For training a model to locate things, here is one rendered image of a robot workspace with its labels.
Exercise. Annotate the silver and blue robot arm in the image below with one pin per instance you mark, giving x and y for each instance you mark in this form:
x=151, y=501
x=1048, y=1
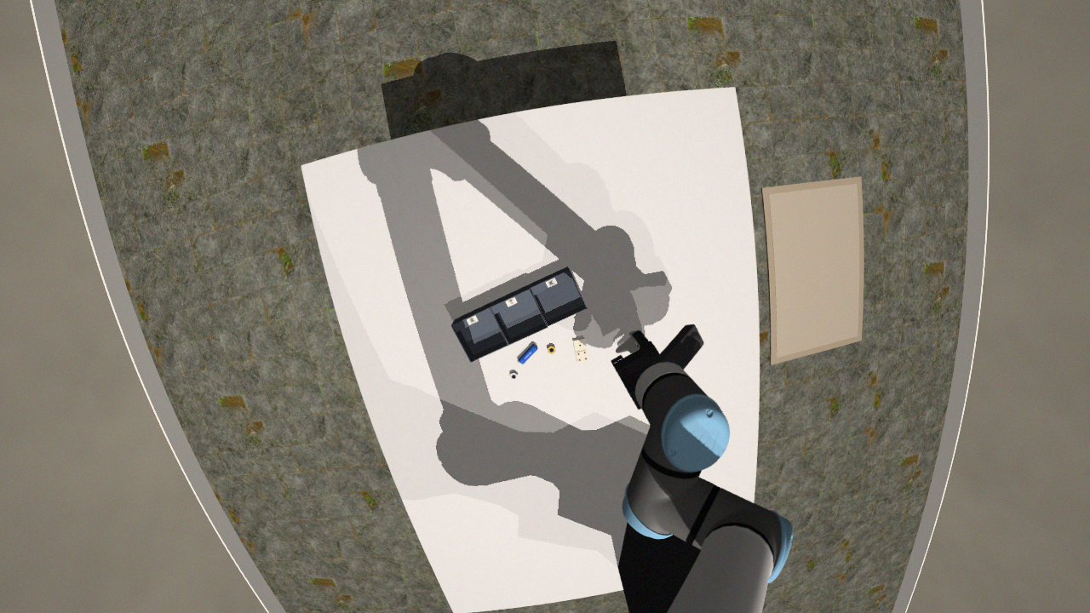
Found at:
x=743, y=545

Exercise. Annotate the cream domino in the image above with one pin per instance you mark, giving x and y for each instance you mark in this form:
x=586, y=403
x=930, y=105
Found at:
x=581, y=350

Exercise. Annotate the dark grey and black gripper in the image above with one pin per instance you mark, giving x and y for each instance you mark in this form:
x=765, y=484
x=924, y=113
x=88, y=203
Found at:
x=644, y=351

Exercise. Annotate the blue aa battery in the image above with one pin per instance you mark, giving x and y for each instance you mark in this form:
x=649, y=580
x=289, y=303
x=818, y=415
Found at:
x=527, y=354

